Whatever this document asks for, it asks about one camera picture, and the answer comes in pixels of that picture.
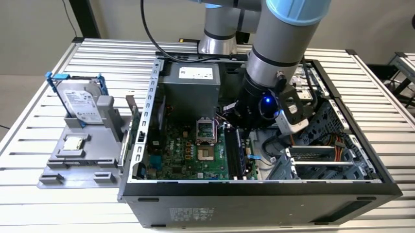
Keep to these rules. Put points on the dark RAM stick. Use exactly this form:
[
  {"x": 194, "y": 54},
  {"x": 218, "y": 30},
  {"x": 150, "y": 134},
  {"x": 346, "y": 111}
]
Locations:
[{"x": 241, "y": 155}]

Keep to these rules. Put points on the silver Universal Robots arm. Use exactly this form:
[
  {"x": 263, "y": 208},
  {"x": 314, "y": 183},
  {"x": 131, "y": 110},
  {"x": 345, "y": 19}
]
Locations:
[{"x": 282, "y": 43}]

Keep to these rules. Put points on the black RAM slot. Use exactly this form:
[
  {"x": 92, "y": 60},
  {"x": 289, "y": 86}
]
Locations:
[{"x": 231, "y": 150}]

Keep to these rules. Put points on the thin metal locking lever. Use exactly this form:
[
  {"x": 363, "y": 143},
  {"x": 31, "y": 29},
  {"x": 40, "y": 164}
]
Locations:
[{"x": 215, "y": 133}]

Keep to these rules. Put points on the grey metal drive cage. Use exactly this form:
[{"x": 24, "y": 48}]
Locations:
[{"x": 299, "y": 81}]

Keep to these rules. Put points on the grey power supply unit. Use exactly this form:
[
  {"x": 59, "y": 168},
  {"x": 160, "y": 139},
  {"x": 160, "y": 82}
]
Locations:
[{"x": 190, "y": 97}]

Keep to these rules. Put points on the CPU socket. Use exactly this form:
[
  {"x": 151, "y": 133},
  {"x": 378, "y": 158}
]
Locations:
[{"x": 206, "y": 154}]

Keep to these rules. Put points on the grey metal disk bay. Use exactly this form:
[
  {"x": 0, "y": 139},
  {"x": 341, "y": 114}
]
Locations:
[{"x": 311, "y": 155}]

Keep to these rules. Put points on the green motherboard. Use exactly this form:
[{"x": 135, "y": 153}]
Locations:
[{"x": 175, "y": 148}]

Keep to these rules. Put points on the black yellow connector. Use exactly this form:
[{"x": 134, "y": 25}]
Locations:
[{"x": 188, "y": 40}]

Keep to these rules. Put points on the black open PC case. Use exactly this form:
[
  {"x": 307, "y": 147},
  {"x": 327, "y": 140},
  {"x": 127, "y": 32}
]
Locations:
[{"x": 227, "y": 206}]

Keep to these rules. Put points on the grey parts rack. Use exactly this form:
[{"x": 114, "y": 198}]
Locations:
[{"x": 100, "y": 145}]

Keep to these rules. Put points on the hard disk in blue carrier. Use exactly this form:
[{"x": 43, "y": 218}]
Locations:
[{"x": 79, "y": 102}]

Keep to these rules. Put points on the silver CPU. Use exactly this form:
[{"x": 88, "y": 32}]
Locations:
[{"x": 74, "y": 144}]

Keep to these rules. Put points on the small camera on white bracket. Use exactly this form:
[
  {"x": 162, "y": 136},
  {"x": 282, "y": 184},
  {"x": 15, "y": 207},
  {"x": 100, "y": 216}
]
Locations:
[{"x": 230, "y": 108}]

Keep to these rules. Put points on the silver box wrist camera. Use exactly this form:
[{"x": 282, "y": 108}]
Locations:
[{"x": 291, "y": 126}]

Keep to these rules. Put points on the graphics card with silver bracket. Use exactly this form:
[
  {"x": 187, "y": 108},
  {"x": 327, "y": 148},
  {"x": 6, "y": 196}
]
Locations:
[{"x": 131, "y": 104}]

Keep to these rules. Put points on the aluminium frame side table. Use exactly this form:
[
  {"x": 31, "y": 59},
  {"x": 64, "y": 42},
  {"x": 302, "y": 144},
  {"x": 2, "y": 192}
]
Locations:
[{"x": 402, "y": 77}]

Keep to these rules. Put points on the black vertical post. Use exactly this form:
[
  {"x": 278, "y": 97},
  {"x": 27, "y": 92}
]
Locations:
[{"x": 88, "y": 19}]

